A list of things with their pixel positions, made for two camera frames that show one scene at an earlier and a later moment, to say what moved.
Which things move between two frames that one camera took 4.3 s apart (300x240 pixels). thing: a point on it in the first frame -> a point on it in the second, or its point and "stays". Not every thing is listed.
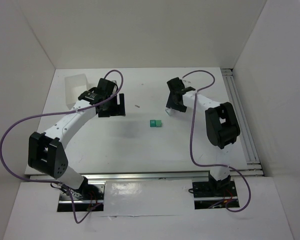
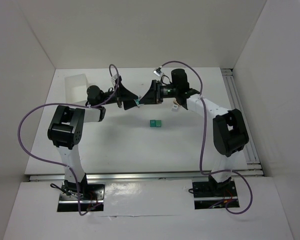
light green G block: (158, 123) stays
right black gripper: (175, 104) -> (158, 91)
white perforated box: (75, 86) stays
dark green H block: (153, 123) stays
